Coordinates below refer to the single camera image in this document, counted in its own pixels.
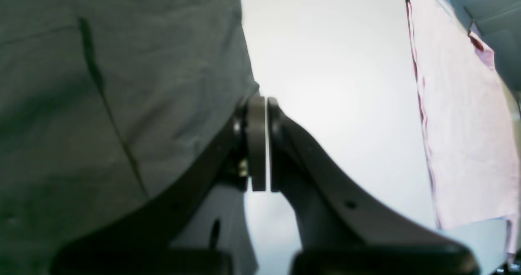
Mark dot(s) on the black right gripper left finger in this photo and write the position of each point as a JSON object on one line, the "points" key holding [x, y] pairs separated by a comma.
{"points": [[195, 227]]}

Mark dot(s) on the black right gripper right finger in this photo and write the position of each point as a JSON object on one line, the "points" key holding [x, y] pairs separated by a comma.
{"points": [[343, 229]]}

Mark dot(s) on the grey T-shirt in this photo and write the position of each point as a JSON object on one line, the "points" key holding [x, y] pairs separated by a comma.
{"points": [[104, 104]]}

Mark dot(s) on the white red patterned cloth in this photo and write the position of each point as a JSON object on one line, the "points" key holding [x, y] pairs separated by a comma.
{"points": [[467, 126]]}

